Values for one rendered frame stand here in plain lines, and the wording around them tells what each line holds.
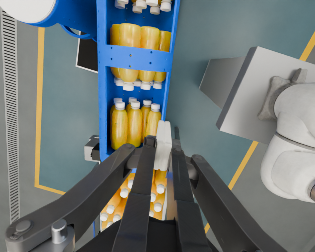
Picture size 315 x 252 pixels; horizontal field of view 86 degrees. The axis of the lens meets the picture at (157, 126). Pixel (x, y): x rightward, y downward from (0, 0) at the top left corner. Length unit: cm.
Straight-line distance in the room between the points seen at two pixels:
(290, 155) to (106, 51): 68
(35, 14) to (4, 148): 226
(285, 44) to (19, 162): 335
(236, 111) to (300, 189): 34
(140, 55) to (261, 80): 49
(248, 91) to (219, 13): 120
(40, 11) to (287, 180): 109
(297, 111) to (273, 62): 23
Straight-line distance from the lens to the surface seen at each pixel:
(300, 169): 67
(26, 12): 98
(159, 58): 60
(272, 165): 73
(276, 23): 204
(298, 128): 68
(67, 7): 98
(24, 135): 268
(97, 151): 99
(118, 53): 59
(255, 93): 81
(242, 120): 82
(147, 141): 15
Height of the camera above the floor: 179
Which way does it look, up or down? 69 degrees down
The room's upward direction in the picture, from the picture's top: 167 degrees counter-clockwise
